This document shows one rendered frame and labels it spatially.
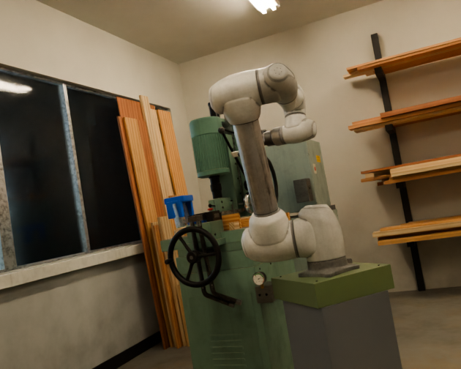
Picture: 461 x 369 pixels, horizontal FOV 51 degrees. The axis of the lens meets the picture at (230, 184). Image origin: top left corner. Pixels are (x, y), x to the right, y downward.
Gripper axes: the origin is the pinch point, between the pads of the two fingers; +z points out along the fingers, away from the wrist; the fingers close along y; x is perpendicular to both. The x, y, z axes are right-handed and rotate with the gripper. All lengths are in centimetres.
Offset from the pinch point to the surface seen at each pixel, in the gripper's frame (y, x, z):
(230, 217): -22.6, -27.3, 10.6
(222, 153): 4.7, -5.7, 12.3
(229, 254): -41, -34, 10
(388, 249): 121, -234, -27
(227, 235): -34.6, -27.4, 9.9
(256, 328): -66, -61, 2
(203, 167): -4.2, -5.7, 21.0
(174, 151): 150, -93, 143
